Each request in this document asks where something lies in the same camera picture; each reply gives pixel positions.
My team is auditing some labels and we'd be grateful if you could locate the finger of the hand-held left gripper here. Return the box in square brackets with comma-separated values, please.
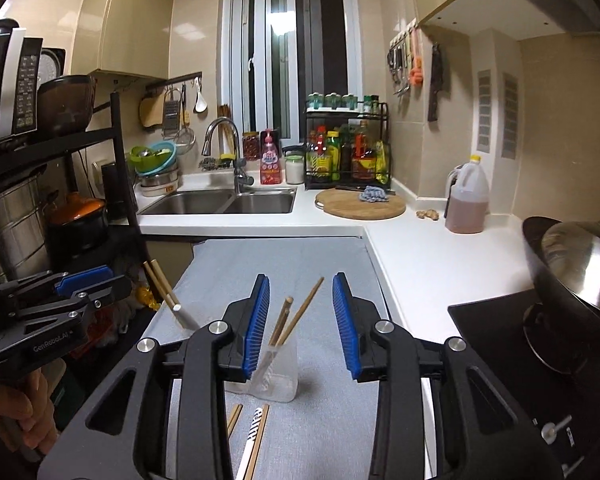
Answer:
[14, 276, 134, 334]
[0, 265, 116, 307]

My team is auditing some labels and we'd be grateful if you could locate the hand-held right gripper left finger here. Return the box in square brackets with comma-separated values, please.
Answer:
[37, 274, 272, 480]

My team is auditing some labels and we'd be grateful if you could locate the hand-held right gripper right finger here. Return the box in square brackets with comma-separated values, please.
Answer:
[331, 272, 563, 480]

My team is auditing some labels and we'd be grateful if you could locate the wooden chopstick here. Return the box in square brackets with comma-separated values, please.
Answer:
[226, 403, 244, 438]
[242, 403, 271, 480]
[274, 309, 291, 347]
[276, 276, 326, 347]
[142, 261, 175, 307]
[267, 296, 295, 347]
[150, 258, 180, 307]

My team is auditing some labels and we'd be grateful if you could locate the clear plastic container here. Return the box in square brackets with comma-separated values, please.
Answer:
[225, 332, 300, 404]

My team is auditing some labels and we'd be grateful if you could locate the person's left hand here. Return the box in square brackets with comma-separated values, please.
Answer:
[0, 367, 62, 463]

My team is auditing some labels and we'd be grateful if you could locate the yellow plastic bag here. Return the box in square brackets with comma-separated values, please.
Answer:
[134, 284, 162, 312]

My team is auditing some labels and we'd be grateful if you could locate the black pot with orange lid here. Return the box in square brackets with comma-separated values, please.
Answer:
[47, 192, 110, 257]

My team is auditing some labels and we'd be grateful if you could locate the grey table mat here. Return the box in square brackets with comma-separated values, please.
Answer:
[142, 237, 448, 480]

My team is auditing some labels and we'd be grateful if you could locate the large steel pot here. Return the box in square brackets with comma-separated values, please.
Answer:
[0, 175, 52, 282]

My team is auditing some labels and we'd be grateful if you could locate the tall black container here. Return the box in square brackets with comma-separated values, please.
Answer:
[101, 162, 126, 221]

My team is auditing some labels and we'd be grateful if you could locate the black shelf rack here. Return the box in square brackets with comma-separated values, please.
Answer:
[0, 92, 157, 343]

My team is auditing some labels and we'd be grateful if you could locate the steel basin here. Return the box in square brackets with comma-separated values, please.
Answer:
[135, 167, 180, 197]

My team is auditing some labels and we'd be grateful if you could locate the round wooden cutting board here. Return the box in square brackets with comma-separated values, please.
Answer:
[314, 187, 407, 221]

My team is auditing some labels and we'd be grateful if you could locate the steel sink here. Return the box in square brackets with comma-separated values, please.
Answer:
[137, 187, 299, 216]

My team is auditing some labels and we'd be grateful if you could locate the blue dish cloth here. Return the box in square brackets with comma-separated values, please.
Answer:
[357, 185, 389, 204]

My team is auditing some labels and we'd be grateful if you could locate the stack of colourful bowls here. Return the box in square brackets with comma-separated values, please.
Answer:
[130, 142, 177, 174]

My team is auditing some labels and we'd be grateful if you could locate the black stove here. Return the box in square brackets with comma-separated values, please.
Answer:
[447, 290, 600, 480]

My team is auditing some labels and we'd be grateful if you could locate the white jar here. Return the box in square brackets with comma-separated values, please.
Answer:
[285, 155, 306, 185]

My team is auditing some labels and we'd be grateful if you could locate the red soap bottle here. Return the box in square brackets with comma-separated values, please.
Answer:
[259, 129, 284, 186]

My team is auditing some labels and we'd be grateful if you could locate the dark brown bowl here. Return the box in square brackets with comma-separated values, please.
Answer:
[36, 74, 97, 134]

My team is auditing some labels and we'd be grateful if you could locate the cooking oil jug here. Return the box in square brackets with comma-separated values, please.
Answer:
[444, 155, 491, 235]

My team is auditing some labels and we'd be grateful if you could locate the hanging wooden cutting board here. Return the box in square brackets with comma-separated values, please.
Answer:
[139, 94, 165, 130]

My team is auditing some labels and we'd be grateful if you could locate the black spice rack with bottles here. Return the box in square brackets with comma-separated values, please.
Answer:
[305, 92, 391, 190]

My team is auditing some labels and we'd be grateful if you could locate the metal grater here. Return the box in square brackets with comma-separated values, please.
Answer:
[162, 100, 181, 140]

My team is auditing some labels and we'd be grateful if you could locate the steel kitchen faucet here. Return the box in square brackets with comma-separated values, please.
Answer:
[201, 116, 254, 195]

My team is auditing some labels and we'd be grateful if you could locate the red jar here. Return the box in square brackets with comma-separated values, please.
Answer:
[241, 131, 261, 162]

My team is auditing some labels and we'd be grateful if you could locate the microwave oven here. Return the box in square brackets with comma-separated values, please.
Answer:
[0, 19, 44, 150]

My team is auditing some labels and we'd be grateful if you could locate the black wok with steel lid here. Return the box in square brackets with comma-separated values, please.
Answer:
[540, 197, 600, 332]

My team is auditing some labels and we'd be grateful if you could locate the hanging cleaver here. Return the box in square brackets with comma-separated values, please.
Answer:
[427, 42, 445, 122]

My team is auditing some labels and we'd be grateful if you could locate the row of hanging kitchen tools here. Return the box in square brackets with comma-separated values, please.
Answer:
[387, 21, 426, 96]

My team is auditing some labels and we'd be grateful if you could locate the window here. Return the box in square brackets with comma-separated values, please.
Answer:
[220, 0, 364, 149]

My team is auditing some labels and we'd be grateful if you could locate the wire strainer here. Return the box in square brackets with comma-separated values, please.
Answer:
[174, 127, 196, 155]

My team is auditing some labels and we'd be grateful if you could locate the black hanging rail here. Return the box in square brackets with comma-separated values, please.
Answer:
[145, 71, 204, 96]

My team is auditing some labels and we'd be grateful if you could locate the wide wall vent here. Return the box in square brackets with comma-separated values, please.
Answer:
[477, 69, 494, 154]

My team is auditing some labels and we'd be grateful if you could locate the narrow wall vent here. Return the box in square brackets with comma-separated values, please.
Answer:
[501, 72, 520, 159]

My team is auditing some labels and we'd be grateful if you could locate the wall cabinet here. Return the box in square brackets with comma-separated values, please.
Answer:
[417, 0, 600, 42]

